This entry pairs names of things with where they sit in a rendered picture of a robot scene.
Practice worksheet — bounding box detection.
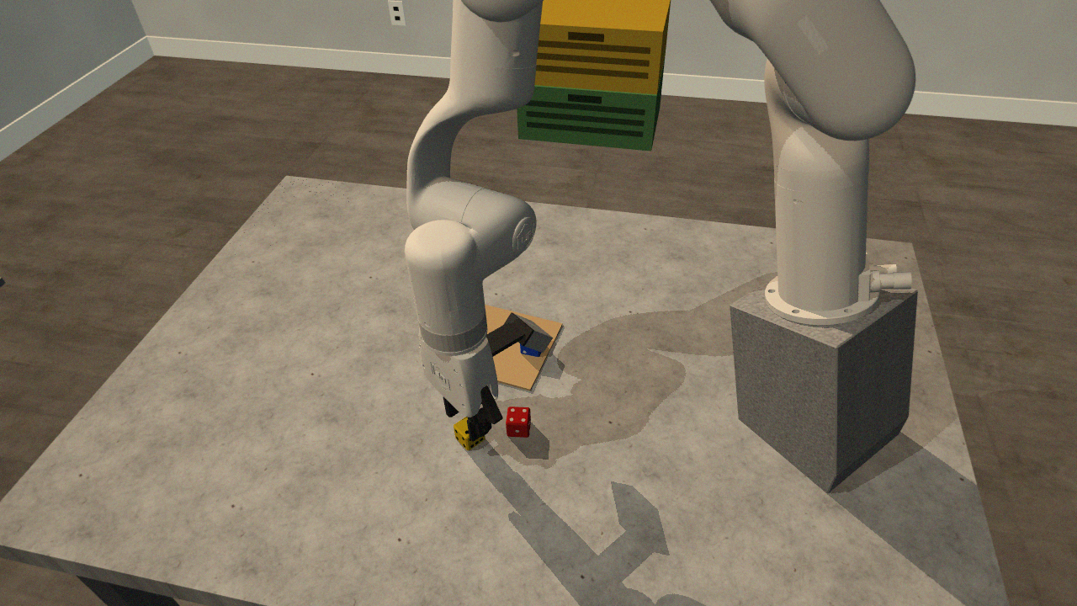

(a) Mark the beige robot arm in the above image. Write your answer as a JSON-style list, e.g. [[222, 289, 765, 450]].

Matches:
[[405, 0, 915, 353]]

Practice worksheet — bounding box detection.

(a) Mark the red die with white pips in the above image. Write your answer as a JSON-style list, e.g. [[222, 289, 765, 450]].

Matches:
[[506, 407, 531, 438]]

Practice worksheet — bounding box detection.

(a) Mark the tan flat mat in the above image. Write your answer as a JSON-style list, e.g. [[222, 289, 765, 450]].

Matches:
[[485, 305, 563, 391]]

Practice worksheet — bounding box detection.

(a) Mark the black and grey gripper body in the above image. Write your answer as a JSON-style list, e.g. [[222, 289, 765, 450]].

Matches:
[[419, 327, 498, 417]]

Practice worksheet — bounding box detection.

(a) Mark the yellow die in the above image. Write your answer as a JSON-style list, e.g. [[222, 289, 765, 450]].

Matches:
[[454, 417, 485, 450]]

